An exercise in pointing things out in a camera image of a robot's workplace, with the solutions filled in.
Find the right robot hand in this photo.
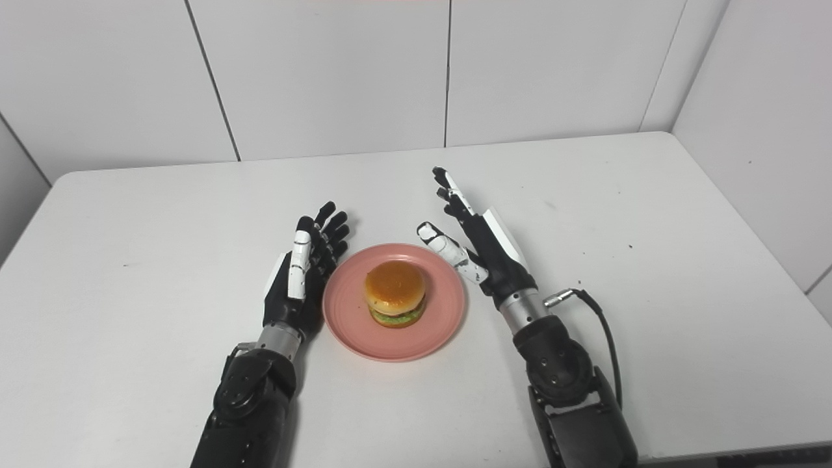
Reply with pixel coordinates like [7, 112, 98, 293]
[417, 166, 538, 309]

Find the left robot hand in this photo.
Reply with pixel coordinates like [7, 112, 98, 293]
[262, 201, 351, 341]

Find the pink round plate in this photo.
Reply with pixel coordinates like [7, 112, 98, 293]
[322, 243, 467, 363]

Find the toy hamburger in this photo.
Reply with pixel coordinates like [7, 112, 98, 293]
[363, 260, 428, 329]

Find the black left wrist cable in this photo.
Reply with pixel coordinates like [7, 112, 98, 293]
[220, 343, 258, 391]

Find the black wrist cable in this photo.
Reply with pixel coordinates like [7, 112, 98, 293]
[220, 343, 258, 391]
[543, 289, 623, 410]

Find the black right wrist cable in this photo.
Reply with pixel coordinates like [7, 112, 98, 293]
[543, 289, 623, 410]

